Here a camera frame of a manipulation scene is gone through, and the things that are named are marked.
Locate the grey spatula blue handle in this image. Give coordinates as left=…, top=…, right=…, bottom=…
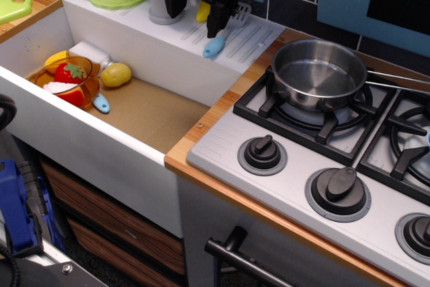
left=202, top=2, right=252, bottom=58

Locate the stainless steel pan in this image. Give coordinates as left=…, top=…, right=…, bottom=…
left=267, top=39, right=429, bottom=113

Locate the grey toy faucet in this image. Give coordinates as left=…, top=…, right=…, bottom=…
left=148, top=0, right=200, bottom=25

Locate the yellow toy potato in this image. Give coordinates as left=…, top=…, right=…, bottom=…
left=100, top=63, right=132, bottom=87

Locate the white salt shaker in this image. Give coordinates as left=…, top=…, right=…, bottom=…
left=68, top=41, right=115, bottom=72

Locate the white toy sink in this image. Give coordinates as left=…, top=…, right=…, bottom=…
left=1, top=0, right=283, bottom=237

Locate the orange transparent bowl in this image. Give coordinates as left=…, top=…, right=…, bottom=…
left=30, top=56, right=100, bottom=108

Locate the red toy strawberry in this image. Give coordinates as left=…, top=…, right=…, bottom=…
left=54, top=62, right=87, bottom=84

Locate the yellow toy corn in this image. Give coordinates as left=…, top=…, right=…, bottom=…
left=44, top=50, right=69, bottom=75

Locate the white toy food piece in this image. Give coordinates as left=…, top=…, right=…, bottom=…
left=42, top=81, right=78, bottom=94

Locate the black left stove knob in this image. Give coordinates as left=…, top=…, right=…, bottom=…
left=237, top=134, right=288, bottom=176

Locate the black stove knob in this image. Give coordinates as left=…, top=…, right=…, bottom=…
left=394, top=213, right=429, bottom=265
left=304, top=167, right=372, bottom=222
left=237, top=134, right=288, bottom=176

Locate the green plastic cutting board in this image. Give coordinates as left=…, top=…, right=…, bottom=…
left=1, top=0, right=33, bottom=25

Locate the black left burner grate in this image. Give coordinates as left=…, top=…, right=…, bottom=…
left=233, top=67, right=396, bottom=166

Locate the black burner grate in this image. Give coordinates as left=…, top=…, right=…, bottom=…
left=357, top=91, right=429, bottom=206
left=233, top=67, right=396, bottom=166

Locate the upper wooden drawer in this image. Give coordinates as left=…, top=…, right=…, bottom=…
left=41, top=158, right=186, bottom=276

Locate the wooden drawer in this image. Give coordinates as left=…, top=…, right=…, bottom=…
left=41, top=158, right=186, bottom=276
left=65, top=218, right=187, bottom=286

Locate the grey toy stove top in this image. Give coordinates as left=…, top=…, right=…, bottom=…
left=187, top=89, right=429, bottom=286

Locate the black middle stove knob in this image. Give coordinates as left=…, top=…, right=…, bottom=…
left=304, top=167, right=372, bottom=222

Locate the black right burner grate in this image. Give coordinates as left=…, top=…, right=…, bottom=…
left=357, top=91, right=429, bottom=206

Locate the lower wooden drawer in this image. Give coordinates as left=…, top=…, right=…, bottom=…
left=65, top=218, right=187, bottom=286

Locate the blue clamp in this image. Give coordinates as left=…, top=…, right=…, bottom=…
left=1, top=159, right=63, bottom=257

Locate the black right stove knob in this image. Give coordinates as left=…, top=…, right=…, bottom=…
left=394, top=213, right=429, bottom=265

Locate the yellow toy faucet handle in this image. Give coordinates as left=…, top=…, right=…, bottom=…
left=196, top=1, right=211, bottom=23

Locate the blue utensil handle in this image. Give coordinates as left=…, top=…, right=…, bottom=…
left=92, top=92, right=110, bottom=114

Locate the black cable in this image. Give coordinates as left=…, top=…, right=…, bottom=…
left=0, top=93, right=18, bottom=130

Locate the black oven door handle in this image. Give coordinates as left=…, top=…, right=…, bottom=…
left=204, top=226, right=293, bottom=286

